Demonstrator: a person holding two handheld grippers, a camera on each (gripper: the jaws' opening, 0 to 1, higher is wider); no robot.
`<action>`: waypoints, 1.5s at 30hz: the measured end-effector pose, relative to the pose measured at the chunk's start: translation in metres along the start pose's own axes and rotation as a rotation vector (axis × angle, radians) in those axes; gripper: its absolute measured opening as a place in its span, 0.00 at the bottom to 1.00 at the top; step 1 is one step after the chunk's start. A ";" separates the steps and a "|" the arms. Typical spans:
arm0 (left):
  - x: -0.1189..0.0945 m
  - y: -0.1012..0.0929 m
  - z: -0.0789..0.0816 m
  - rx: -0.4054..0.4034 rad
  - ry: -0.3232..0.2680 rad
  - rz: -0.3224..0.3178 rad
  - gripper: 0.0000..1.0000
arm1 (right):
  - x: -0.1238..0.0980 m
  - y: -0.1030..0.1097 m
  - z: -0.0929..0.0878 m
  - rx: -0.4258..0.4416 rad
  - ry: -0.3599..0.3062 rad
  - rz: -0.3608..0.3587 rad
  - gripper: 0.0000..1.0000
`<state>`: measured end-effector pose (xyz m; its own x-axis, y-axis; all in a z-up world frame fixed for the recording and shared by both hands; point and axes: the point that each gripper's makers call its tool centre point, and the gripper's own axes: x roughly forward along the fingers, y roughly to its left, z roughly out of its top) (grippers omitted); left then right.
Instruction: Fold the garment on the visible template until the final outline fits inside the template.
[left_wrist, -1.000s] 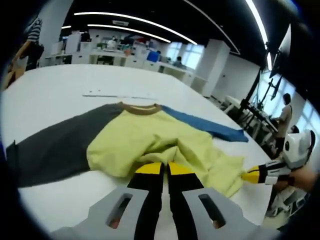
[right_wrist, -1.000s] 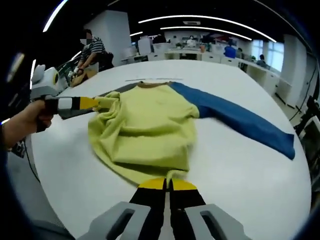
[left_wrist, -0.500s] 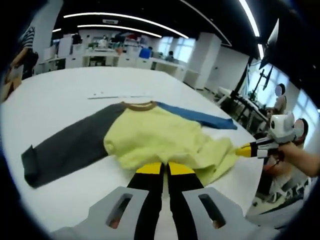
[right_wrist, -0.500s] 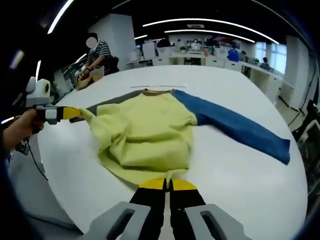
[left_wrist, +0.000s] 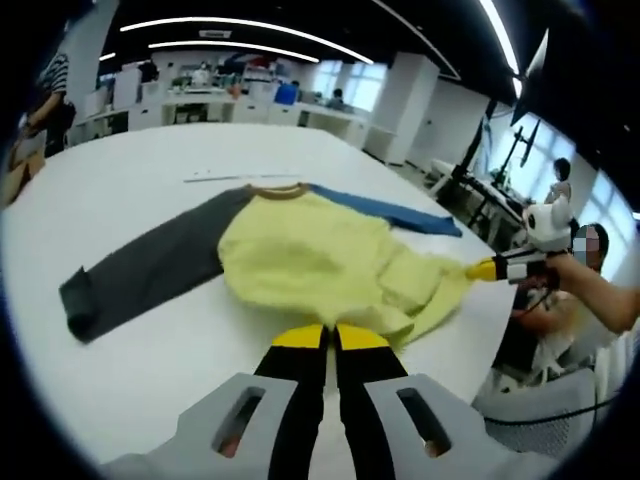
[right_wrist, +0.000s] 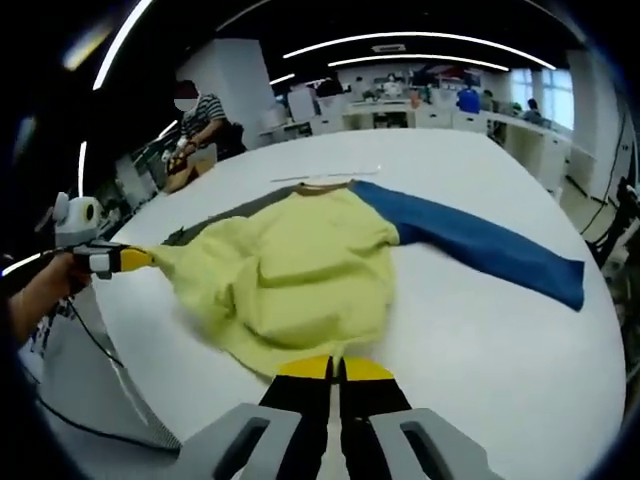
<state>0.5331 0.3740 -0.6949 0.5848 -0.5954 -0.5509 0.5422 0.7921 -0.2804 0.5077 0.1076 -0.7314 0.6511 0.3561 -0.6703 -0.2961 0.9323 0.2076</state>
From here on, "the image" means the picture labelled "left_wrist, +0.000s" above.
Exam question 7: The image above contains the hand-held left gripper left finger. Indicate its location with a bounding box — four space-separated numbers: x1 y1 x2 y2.
149 323 331 480

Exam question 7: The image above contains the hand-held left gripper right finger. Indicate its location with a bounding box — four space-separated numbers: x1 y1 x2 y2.
333 323 506 480

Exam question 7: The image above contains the yellow garment with dark sleeves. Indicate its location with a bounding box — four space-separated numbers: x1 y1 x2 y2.
58 182 494 352

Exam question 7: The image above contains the black monitor on stand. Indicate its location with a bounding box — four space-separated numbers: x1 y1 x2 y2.
508 115 542 170

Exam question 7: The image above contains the black tripod stand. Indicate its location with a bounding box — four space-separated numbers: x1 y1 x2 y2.
451 98 502 204

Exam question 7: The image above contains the grey mesh chair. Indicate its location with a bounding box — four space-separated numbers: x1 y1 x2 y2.
472 368 629 459

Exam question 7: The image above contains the wide ceiling light strip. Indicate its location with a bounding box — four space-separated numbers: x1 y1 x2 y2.
478 0 520 72

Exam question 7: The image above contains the row of white counters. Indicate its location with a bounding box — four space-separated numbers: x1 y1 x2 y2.
74 88 382 152

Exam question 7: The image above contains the brown cardboard box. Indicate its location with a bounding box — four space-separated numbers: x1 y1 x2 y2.
0 130 48 207

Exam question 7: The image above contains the short curved ceiling light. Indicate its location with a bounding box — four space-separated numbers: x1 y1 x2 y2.
147 40 321 64

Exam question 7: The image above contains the long curved ceiling light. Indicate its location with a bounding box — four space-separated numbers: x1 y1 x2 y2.
119 16 376 66

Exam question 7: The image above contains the black cable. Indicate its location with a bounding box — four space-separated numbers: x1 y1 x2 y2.
485 388 624 427

